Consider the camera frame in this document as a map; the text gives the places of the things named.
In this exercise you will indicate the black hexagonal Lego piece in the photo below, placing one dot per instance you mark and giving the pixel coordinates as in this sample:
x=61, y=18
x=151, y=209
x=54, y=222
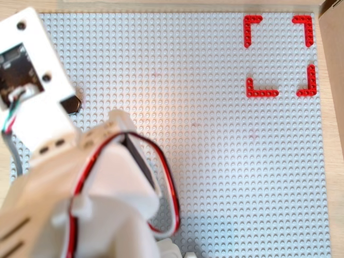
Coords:
x=73, y=106

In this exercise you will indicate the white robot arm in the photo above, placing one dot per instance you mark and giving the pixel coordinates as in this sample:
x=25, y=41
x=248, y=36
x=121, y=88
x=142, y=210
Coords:
x=113, y=188

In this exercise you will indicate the grey Lego baseplate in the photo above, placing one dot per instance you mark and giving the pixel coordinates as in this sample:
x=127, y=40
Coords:
x=215, y=161

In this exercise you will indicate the large cardboard box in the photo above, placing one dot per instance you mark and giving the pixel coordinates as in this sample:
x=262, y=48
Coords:
x=333, y=107

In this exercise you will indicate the plain cardboard panel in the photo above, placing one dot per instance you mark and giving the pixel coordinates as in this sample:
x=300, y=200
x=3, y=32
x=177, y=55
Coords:
x=188, y=1

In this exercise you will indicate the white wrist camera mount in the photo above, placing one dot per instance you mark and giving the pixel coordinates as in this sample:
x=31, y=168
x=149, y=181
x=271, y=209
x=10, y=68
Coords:
x=32, y=29

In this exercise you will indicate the red L-shaped Lego bracket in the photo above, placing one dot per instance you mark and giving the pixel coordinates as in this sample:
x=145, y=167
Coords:
x=309, y=32
x=247, y=32
x=262, y=93
x=311, y=80

